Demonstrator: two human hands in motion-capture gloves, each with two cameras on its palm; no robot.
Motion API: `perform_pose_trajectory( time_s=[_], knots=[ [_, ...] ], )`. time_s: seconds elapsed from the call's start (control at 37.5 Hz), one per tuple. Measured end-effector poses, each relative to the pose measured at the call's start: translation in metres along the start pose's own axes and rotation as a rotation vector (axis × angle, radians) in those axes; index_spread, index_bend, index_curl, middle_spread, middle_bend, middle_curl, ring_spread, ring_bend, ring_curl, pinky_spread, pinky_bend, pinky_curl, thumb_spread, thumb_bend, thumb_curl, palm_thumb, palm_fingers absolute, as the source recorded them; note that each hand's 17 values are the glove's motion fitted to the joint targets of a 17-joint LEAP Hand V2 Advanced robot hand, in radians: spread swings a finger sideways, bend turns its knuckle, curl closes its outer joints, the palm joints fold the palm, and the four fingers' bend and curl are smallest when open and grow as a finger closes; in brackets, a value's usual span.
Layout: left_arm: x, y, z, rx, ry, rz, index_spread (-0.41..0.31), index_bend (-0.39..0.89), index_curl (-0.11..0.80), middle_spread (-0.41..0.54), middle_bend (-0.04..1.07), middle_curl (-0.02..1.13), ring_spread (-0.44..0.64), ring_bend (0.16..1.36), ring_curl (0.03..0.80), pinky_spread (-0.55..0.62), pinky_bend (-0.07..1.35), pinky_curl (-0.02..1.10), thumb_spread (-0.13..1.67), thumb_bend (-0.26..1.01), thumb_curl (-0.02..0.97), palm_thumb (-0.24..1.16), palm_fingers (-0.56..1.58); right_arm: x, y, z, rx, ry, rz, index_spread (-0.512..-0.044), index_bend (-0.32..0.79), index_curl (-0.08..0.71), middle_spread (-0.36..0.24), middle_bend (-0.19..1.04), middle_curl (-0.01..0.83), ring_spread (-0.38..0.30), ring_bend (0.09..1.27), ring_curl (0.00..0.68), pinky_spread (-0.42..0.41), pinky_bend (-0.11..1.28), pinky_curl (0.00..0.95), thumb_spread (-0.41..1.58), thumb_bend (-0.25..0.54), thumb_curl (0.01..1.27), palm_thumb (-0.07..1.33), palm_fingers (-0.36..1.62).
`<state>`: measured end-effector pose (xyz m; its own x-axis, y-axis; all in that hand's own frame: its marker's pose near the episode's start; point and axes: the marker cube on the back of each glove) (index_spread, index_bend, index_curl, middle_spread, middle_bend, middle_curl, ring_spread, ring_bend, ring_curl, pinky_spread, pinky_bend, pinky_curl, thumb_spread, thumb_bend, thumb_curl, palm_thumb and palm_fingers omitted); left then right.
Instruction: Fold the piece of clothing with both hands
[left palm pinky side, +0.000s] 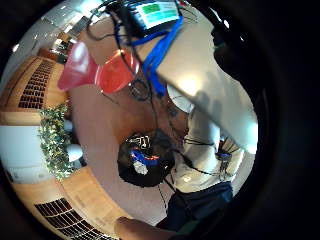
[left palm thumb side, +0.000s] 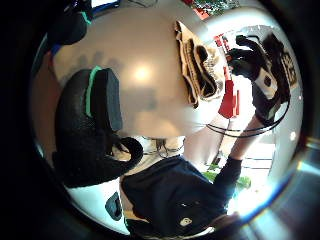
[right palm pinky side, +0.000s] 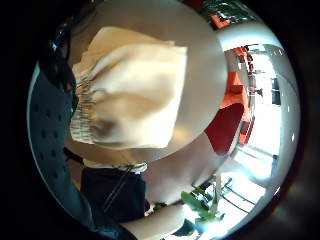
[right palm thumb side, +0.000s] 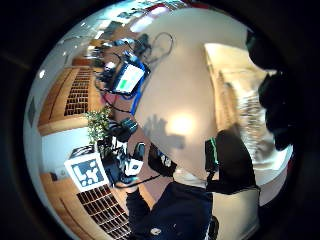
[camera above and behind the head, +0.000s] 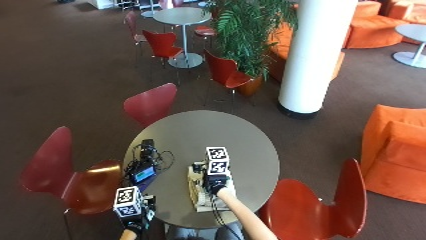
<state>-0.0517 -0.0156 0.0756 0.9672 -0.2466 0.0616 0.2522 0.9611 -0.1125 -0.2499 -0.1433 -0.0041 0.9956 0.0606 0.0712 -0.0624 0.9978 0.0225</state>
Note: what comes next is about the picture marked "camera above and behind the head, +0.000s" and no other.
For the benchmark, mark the person's right hand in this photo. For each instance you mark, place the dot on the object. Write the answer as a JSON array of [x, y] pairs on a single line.
[[215, 184]]

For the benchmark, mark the person's left hand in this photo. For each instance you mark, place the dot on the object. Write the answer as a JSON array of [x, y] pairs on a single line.
[[134, 218]]

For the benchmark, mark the white marker cube on left glove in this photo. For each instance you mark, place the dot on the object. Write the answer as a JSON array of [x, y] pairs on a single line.
[[128, 201]]

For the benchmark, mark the white marker cube on glove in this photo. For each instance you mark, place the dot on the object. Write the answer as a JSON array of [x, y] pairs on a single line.
[[128, 201], [217, 160]]

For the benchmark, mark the black device with lit screen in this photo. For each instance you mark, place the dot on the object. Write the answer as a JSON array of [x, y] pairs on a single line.
[[142, 173]]

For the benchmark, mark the the person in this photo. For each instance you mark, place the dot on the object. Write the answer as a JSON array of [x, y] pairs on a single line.
[[199, 234]]

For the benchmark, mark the dark red plywood chair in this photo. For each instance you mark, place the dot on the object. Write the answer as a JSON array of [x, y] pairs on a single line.
[[132, 25], [223, 71], [310, 210], [149, 104], [205, 31], [161, 43], [66, 180]]

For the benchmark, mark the white marker cube on right glove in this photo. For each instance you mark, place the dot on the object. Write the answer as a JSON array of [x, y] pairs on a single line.
[[217, 160]]

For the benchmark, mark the orange plant pot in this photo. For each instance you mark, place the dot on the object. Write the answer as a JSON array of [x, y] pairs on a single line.
[[250, 86]]

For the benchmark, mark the orange upholstered bench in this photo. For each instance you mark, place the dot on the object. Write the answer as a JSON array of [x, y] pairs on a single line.
[[281, 50]]

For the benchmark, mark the green leafy plant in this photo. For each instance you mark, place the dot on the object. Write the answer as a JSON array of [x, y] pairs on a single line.
[[247, 30]]

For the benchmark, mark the orange armchair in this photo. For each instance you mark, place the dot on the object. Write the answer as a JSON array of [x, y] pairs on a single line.
[[396, 156]]

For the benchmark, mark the white round pillar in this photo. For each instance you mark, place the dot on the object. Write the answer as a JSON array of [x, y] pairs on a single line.
[[314, 53]]

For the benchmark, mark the orange round sofa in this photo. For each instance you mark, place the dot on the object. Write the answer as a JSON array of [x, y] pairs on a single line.
[[373, 28]]

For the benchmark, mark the black camera box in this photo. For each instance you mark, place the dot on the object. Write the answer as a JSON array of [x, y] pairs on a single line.
[[146, 147]]

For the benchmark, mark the grey round pedestal table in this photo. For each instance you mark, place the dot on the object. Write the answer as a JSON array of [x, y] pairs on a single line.
[[414, 33], [149, 13], [182, 16]]

